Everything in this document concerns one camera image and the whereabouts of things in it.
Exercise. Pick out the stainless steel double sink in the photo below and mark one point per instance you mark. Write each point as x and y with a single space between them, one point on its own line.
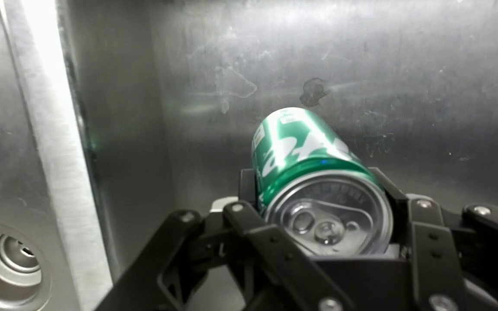
116 112

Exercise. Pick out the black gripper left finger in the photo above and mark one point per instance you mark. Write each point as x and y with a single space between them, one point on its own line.
268 268

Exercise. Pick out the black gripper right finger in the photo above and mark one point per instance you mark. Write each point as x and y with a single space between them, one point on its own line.
448 261

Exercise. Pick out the green soda can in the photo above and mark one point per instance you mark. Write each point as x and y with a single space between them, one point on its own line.
313 187

